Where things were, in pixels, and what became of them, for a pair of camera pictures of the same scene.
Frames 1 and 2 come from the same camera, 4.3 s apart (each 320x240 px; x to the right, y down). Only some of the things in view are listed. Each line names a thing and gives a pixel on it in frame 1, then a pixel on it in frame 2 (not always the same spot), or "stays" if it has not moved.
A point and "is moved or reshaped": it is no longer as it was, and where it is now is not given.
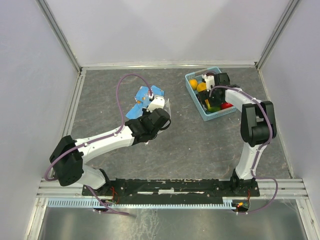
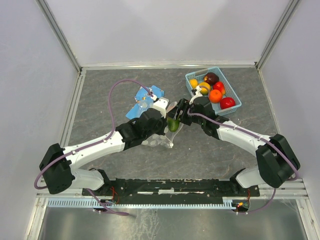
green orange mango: x=211 y=109 is moved or reshaped
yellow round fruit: x=201 y=87 stays
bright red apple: x=225 y=105 stays
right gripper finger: x=216 y=102 to x=183 y=104
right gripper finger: x=203 y=96 to x=180 y=113
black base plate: x=167 y=190 stays
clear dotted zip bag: x=166 y=106 is moved or reshaped
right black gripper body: x=213 y=95 to x=186 y=118
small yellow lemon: x=193 y=84 stays
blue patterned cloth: x=142 y=100 stays
